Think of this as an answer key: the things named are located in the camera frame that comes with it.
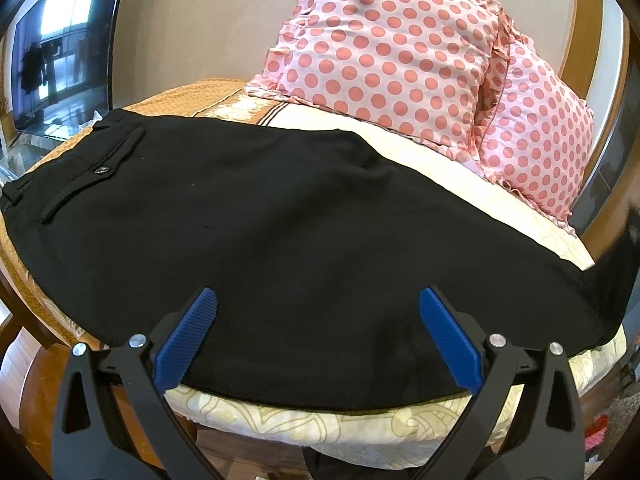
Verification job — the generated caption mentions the cream and orange patterned bedspread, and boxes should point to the cream and orange patterned bedspread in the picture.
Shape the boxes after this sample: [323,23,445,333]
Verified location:
[0,78,628,453]

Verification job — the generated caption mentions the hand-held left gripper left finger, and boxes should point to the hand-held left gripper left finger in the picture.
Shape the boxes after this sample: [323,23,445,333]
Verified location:
[51,286,219,480]

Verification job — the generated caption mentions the black pants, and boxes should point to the black pants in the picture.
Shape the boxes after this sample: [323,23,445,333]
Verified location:
[0,108,632,411]

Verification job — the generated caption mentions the large pink polka dot pillow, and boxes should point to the large pink polka dot pillow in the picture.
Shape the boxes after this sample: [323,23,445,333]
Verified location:
[243,0,512,162]

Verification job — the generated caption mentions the small pink polka dot pillow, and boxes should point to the small pink polka dot pillow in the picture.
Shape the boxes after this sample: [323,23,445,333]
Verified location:
[462,30,594,235]

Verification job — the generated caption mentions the wooden headboard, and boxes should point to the wooden headboard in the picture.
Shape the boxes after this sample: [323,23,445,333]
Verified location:
[556,0,632,241]

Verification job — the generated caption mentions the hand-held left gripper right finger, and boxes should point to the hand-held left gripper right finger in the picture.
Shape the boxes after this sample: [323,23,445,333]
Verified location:
[418,286,586,480]

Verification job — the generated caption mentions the wooden bed frame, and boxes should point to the wooden bed frame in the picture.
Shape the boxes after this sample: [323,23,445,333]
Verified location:
[0,265,166,480]

